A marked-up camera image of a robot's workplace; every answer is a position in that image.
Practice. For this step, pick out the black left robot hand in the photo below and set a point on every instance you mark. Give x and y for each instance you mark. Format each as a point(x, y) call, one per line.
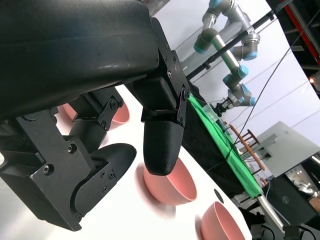
point(62, 50)

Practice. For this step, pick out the pink plastic bowl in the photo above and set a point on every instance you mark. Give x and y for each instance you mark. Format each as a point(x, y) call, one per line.
point(220, 225)
point(121, 117)
point(180, 185)

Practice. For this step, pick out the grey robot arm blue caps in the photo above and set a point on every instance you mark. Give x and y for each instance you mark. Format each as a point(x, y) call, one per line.
point(208, 37)

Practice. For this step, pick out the black boom pole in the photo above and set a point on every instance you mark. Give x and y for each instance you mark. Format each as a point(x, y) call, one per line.
point(225, 48)

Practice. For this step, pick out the small black background gripper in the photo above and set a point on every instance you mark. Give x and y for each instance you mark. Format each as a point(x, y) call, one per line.
point(222, 106)

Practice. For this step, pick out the black cloth backdrop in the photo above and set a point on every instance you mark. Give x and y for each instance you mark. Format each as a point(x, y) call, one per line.
point(207, 145)

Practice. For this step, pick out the green cloth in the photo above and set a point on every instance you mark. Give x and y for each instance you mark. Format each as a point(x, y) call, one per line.
point(217, 135)

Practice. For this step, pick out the brown wooden chair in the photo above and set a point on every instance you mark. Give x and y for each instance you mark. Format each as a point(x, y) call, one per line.
point(250, 136)

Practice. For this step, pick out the black round table grommet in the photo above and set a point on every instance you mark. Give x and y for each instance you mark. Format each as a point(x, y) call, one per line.
point(219, 195)

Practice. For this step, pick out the black red metal rack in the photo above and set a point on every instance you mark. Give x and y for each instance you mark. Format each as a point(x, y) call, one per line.
point(300, 25)

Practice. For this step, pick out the grey metal cabinet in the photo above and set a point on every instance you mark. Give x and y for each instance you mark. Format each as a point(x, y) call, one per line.
point(287, 150)

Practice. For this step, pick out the black computer case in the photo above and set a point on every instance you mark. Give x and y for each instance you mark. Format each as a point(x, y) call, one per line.
point(287, 200)

